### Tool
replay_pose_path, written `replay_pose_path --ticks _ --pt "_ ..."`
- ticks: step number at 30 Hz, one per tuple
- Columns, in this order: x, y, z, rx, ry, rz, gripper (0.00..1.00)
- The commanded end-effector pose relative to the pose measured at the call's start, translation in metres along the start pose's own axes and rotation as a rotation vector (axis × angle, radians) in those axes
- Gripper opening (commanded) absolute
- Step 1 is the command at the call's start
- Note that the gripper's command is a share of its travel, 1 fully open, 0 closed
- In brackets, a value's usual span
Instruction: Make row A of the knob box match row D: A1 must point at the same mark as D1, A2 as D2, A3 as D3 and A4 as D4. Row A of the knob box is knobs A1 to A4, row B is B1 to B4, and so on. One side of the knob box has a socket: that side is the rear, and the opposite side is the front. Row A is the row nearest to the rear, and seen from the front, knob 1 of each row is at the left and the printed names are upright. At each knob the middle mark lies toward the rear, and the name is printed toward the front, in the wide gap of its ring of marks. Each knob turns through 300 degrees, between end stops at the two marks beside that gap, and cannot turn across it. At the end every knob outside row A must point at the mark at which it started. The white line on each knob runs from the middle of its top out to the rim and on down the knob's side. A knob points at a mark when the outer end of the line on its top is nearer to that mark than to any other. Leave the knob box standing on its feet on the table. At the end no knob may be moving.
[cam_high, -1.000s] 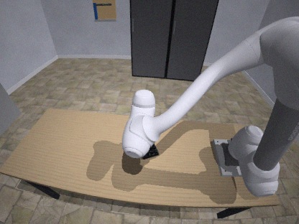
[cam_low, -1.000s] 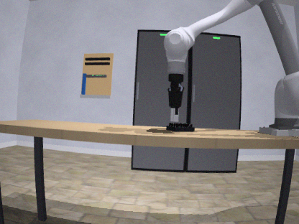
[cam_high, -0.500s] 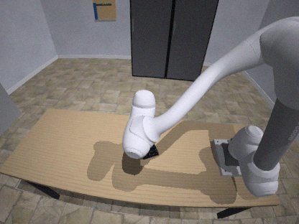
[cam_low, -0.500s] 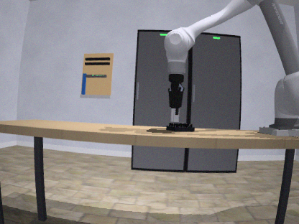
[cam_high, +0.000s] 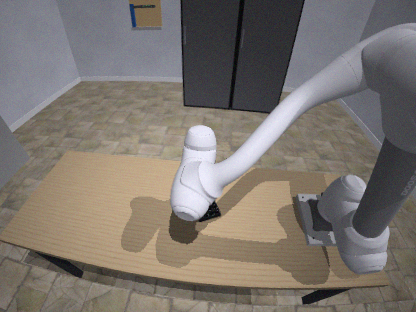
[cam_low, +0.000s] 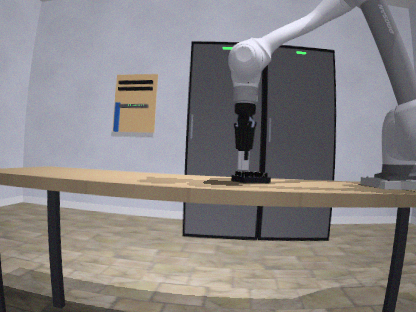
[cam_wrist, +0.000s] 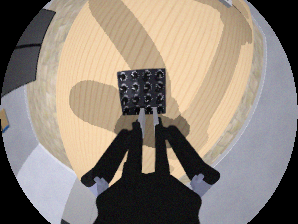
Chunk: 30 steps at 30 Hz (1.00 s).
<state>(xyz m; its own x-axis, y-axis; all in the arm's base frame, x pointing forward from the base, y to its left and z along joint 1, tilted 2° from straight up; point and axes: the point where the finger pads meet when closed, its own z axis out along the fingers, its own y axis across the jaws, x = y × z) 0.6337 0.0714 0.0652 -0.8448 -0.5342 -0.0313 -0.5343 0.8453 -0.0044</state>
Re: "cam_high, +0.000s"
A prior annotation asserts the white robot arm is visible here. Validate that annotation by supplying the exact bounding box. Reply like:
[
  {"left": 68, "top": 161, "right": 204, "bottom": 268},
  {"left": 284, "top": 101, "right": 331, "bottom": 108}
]
[{"left": 170, "top": 23, "right": 416, "bottom": 275}]

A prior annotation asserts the black knob box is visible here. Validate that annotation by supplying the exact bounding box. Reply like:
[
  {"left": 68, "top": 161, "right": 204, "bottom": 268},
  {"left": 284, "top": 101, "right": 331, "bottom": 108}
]
[{"left": 198, "top": 201, "right": 221, "bottom": 222}]

